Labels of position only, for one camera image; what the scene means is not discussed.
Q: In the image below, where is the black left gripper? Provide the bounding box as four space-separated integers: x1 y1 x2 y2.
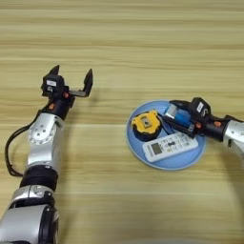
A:
40 65 94 121

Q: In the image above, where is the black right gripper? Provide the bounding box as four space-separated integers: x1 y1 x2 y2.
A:
162 99 229 143

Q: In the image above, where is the small blue silver device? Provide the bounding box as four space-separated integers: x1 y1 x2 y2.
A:
164 103 193 129

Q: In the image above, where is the white remote control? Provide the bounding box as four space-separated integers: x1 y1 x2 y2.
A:
141 131 200 164

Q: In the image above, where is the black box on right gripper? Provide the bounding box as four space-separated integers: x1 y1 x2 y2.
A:
187 96 212 124

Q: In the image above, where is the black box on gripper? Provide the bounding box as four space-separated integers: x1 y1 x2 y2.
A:
187 96 212 124
41 73 66 97

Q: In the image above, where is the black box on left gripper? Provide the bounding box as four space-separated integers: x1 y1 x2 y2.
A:
41 73 66 97

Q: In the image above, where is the yellow black tape measure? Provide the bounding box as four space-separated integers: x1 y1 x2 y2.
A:
130 109 164 143

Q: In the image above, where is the blue round plate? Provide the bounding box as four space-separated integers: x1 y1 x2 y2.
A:
125 99 207 172

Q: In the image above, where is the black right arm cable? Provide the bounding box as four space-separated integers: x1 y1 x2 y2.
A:
223 114 244 124

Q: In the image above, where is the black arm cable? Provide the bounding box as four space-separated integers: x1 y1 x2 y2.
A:
4 109 43 178
223 114 244 124

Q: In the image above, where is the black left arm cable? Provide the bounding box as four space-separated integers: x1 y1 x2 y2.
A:
4 109 43 178

